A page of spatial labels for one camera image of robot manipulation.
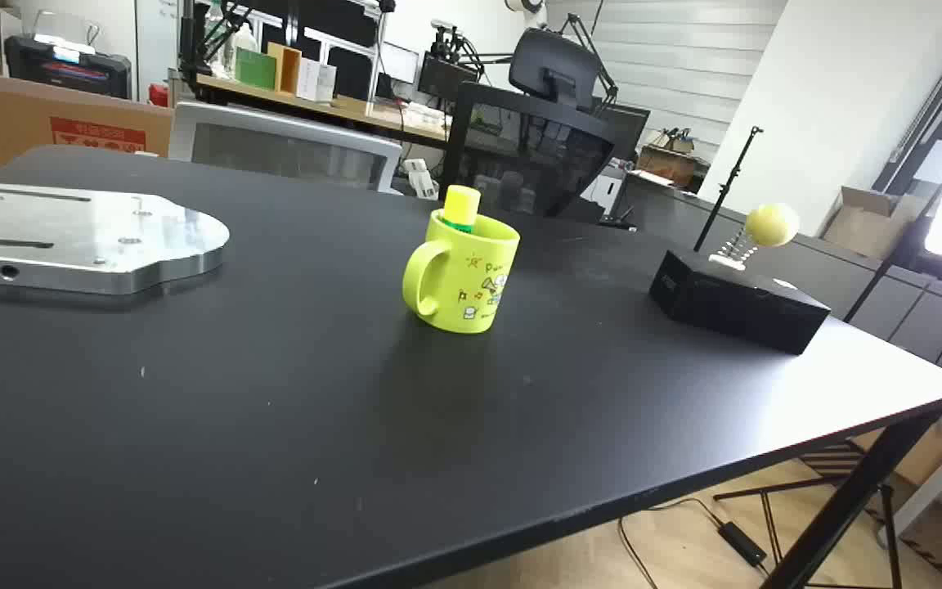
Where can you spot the yellow-green printed mug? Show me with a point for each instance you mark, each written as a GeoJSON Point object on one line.
{"type": "Point", "coordinates": [470, 279]}

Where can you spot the black cardboard box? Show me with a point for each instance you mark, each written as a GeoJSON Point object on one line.
{"type": "Point", "coordinates": [735, 299]}

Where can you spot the brown cardboard box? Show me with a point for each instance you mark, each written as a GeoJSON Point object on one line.
{"type": "Point", "coordinates": [35, 120]}

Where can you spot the black mesh cart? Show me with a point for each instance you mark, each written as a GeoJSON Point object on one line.
{"type": "Point", "coordinates": [532, 153]}

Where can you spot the wooden desk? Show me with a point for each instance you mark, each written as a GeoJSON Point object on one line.
{"type": "Point", "coordinates": [329, 105]}

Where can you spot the grey framed panel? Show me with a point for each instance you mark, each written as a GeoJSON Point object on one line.
{"type": "Point", "coordinates": [287, 149]}

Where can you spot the black office chair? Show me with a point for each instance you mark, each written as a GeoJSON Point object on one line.
{"type": "Point", "coordinates": [556, 67]}

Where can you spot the clear plastic bottle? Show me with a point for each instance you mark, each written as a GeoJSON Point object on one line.
{"type": "Point", "coordinates": [730, 261]}

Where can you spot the black tripod pole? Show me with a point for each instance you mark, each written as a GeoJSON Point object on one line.
{"type": "Point", "coordinates": [728, 188]}

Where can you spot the pale yellow ball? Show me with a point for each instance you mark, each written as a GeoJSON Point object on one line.
{"type": "Point", "coordinates": [768, 224]}

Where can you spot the silver metal mounting plate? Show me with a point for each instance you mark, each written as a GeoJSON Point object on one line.
{"type": "Point", "coordinates": [67, 235]}

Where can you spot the black table leg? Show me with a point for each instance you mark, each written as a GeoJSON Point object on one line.
{"type": "Point", "coordinates": [848, 501]}

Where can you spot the grey drawer cabinet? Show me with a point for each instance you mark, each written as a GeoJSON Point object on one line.
{"type": "Point", "coordinates": [930, 316]}

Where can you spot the black printer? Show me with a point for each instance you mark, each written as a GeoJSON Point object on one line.
{"type": "Point", "coordinates": [67, 67]}

